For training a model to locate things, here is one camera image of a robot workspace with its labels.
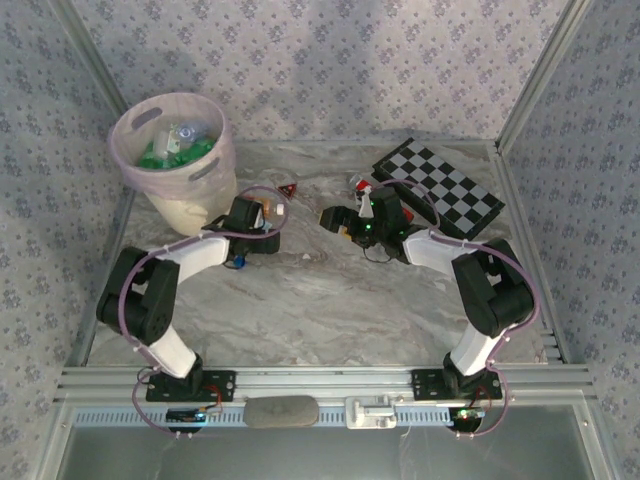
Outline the clear bottle blue white label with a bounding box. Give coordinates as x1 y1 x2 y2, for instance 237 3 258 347
232 222 275 269

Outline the clear bottle pink purple label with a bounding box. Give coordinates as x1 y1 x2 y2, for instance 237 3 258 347
174 118 211 144

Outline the small bottle green label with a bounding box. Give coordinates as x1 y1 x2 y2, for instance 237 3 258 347
152 129 182 157

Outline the white bin with pink liner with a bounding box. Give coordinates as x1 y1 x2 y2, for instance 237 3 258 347
108 92 240 237

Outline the black grey folding chessboard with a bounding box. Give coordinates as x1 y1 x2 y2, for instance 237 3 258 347
372 137 506 240

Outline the white plastic latch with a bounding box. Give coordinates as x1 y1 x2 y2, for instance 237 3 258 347
345 393 399 430

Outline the grey oval pad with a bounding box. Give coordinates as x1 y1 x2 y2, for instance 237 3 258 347
243 395 320 430

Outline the grey metal panel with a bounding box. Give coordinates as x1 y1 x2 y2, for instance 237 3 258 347
64 405 609 480

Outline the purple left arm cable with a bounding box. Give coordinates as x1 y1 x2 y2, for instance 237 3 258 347
122 185 290 440

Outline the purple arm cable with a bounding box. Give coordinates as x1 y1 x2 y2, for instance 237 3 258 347
373 178 543 441
122 185 290 440

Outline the aluminium side rail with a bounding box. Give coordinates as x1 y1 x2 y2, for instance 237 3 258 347
64 184 139 371
492 147 571 366

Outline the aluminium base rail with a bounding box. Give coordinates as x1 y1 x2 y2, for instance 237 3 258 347
55 366 592 404

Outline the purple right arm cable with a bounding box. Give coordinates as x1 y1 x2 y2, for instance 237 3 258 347
373 178 543 441

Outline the grey slotted cable duct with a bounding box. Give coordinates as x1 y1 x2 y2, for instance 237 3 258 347
74 405 501 430

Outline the aluminium frame post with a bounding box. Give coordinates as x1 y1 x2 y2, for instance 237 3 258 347
49 0 132 119
493 0 599 156

